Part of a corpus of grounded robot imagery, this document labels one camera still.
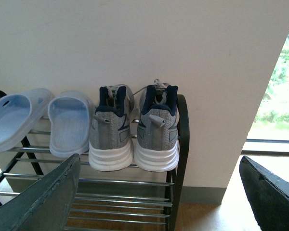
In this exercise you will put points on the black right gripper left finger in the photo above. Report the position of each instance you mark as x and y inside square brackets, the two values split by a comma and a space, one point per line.
[45, 205]

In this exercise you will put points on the light blue slide sandal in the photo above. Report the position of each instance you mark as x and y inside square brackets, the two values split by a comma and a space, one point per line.
[70, 114]
[18, 114]

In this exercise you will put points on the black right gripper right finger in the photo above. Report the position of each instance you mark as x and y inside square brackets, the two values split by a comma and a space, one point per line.
[267, 194]

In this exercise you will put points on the grey sneaker white sole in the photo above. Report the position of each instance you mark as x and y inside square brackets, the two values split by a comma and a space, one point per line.
[157, 147]

